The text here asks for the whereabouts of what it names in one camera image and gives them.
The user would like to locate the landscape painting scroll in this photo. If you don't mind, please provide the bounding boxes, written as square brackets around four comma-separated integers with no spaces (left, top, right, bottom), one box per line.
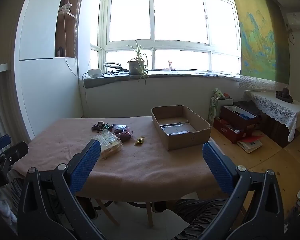
[234,0,290,85]

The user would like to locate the white power adapter box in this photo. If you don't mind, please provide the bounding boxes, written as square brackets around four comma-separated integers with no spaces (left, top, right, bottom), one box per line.
[88,68,102,78]

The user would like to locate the dark red shoe box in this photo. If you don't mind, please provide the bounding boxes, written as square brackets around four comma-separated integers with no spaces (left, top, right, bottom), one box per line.
[213,105,259,144]

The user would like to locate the white air conditioner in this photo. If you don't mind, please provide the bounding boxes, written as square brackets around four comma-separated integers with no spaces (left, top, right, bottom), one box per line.
[287,12,300,31]

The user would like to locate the green paper bag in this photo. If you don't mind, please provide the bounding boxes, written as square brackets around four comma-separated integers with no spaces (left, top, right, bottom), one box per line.
[208,88,234,124]

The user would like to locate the small figurine on sill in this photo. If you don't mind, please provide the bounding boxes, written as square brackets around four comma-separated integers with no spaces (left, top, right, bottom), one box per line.
[168,60,173,71]

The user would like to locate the brown cardboard box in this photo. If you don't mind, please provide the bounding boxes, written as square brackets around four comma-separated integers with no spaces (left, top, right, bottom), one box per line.
[151,105,211,151]

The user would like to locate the red clear bag brown pastry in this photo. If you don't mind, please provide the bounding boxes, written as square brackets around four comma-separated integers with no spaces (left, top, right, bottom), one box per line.
[112,125,134,143]

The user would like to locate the dark brown snack packet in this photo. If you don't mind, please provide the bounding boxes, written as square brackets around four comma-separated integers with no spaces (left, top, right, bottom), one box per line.
[91,121,105,131]

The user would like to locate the white lace tablecloth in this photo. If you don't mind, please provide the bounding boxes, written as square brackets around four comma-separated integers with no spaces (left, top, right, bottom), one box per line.
[244,90,300,142]

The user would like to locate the red booklet on floor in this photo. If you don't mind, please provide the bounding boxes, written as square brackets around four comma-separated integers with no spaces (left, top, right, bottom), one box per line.
[237,135,262,153]

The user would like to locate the dark teapot ornament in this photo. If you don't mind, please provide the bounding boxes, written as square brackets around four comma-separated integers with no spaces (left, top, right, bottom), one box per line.
[276,87,293,103]

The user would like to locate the pink tablecloth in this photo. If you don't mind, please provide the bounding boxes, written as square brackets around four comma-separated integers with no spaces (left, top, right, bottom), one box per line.
[13,116,223,202]

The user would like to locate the yellow candy packet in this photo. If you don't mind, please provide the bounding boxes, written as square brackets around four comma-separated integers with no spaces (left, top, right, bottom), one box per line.
[134,136,145,146]

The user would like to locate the potted spider plant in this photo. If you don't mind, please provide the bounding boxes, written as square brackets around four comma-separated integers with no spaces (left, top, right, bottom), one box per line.
[128,40,148,84]

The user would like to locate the packaged sliced bread loaf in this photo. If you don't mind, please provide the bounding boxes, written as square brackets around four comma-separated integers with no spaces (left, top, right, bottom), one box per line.
[92,130,123,160]

